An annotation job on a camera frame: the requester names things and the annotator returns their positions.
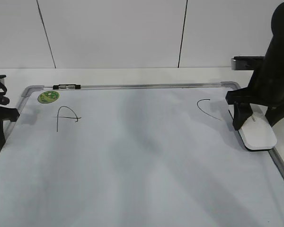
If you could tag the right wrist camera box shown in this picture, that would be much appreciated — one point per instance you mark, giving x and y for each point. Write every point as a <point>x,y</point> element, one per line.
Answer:
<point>246,62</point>

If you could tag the white board with grey frame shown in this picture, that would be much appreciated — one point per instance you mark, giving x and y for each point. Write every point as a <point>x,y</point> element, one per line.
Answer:
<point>148,156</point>

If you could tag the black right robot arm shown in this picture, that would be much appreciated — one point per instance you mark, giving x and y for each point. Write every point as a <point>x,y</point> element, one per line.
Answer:
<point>266,86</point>

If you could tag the white whiteboard eraser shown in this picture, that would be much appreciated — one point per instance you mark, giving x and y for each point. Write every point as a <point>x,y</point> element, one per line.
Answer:
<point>256,133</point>

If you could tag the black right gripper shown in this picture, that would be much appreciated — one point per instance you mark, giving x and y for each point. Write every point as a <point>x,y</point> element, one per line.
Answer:
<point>241,100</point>

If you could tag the round green magnet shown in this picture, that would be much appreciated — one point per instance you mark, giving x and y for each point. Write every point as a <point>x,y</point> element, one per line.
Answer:
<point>48,97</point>

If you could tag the black silver board clip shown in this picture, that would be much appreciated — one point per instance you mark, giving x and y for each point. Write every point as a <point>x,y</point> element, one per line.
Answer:
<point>66,86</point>

